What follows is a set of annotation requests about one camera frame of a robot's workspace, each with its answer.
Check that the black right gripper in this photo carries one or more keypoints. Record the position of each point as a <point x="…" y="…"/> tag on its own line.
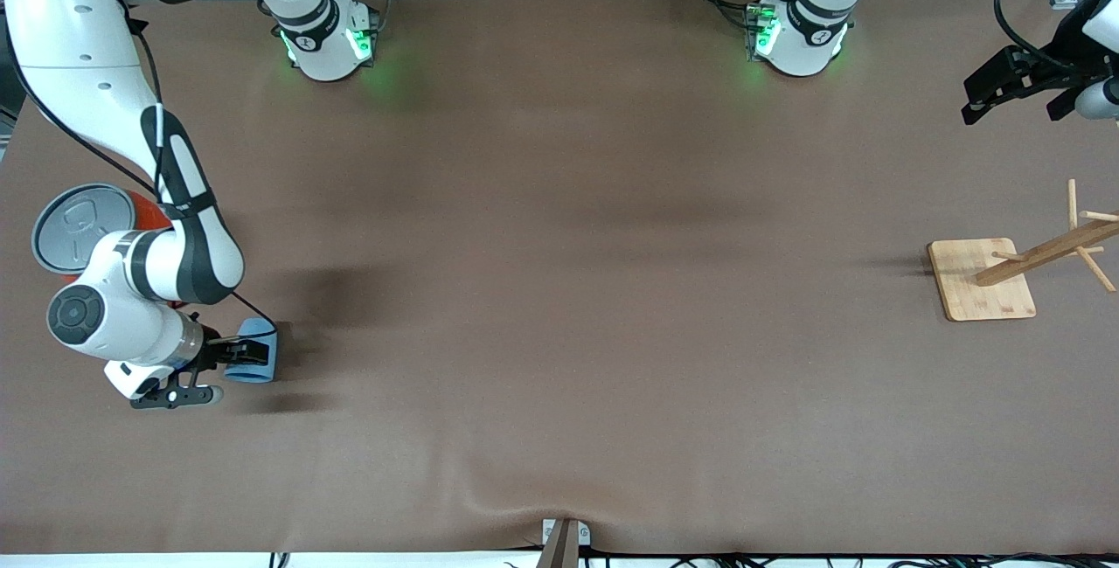
<point x="212" y="349"/>

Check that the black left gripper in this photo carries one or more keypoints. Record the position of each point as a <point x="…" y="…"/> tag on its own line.
<point x="1055" y="68"/>

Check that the light blue plastic cup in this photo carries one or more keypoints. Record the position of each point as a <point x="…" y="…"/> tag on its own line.
<point x="253" y="374"/>

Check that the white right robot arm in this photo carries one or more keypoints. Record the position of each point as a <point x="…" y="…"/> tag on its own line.
<point x="79" y="52"/>

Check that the wooden cup rack with pegs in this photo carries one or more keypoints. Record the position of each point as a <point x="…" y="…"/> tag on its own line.
<point x="979" y="284"/>

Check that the orange can with grey lid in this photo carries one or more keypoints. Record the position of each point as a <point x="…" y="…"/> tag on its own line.
<point x="70" y="227"/>

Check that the brown table mat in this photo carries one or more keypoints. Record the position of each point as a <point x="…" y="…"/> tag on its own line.
<point x="559" y="288"/>

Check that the metal table edge bracket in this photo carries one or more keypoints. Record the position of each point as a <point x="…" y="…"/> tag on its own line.
<point x="566" y="542"/>

